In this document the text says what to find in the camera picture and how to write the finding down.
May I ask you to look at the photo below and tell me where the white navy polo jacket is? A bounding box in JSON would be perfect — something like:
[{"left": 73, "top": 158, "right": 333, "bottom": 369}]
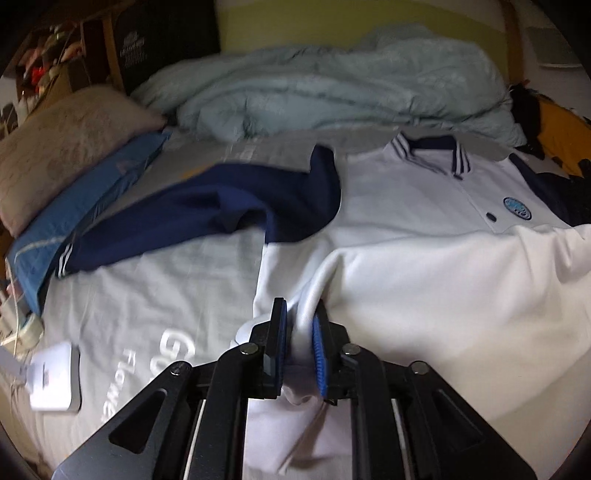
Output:
[{"left": 62, "top": 132, "right": 590, "bottom": 478}]

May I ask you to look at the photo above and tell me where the black clothing pile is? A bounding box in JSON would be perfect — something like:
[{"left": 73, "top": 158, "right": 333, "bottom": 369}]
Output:
[{"left": 509, "top": 83, "right": 591, "bottom": 180}]

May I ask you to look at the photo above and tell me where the grey printed bed sheet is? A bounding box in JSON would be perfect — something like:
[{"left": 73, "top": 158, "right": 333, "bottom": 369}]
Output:
[{"left": 2, "top": 127, "right": 399, "bottom": 477}]

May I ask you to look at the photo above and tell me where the white power adapter box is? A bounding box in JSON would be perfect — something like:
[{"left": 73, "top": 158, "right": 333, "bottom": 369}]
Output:
[{"left": 26, "top": 341, "right": 81, "bottom": 413}]

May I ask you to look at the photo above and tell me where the blue pillow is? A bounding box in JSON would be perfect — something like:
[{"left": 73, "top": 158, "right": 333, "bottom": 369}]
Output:
[{"left": 8, "top": 132, "right": 169, "bottom": 316}]

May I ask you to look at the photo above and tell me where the light blue quilted duvet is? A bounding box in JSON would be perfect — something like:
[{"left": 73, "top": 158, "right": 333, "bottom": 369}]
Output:
[{"left": 131, "top": 24, "right": 525, "bottom": 146}]

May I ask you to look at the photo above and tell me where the beige pillow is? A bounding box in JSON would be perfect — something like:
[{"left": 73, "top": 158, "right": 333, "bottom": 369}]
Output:
[{"left": 1, "top": 86, "right": 165, "bottom": 238}]

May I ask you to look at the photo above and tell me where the cluttered wooden shelf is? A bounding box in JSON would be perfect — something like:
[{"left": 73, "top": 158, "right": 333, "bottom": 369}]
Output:
[{"left": 1, "top": 17, "right": 111, "bottom": 137}]

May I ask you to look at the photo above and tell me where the wooden bed frame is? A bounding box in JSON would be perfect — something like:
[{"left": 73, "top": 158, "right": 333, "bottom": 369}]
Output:
[{"left": 498, "top": 0, "right": 526, "bottom": 84}]

